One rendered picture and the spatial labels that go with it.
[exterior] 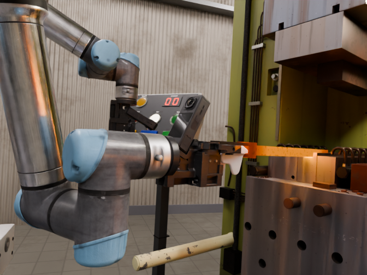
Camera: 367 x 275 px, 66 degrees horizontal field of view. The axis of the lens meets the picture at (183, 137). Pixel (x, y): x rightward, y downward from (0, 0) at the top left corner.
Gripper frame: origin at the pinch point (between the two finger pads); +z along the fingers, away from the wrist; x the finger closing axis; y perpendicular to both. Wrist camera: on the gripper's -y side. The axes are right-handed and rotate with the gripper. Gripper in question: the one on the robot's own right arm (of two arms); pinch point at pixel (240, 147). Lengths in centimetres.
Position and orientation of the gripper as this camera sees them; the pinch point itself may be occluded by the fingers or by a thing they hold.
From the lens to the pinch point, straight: 61.3
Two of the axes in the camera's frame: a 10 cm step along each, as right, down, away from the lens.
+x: 6.1, 0.3, -7.9
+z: 7.9, 0.6, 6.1
